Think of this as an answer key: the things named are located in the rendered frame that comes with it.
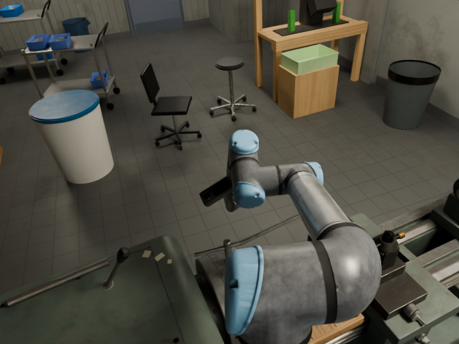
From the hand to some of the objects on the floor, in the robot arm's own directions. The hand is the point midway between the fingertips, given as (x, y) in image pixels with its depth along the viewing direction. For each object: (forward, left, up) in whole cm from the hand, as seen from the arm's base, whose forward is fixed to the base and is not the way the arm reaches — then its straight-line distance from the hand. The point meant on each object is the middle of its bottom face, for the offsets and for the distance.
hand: (227, 209), depth 117 cm
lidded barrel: (+248, +75, -130) cm, 290 cm away
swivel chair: (+266, -23, -130) cm, 297 cm away
